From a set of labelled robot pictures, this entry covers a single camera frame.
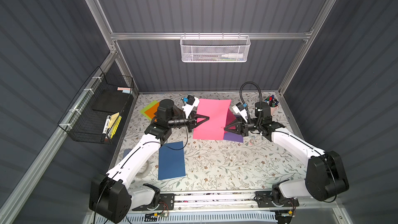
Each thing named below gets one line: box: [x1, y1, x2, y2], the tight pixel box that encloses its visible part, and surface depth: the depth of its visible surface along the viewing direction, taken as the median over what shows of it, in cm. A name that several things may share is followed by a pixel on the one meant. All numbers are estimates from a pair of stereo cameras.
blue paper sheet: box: [158, 141, 186, 181], surface depth 87 cm
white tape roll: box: [135, 160, 152, 179], surface depth 83 cm
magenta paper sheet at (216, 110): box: [192, 98, 232, 141], surface depth 70 cm
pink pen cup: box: [264, 94, 280, 116], surface depth 100 cm
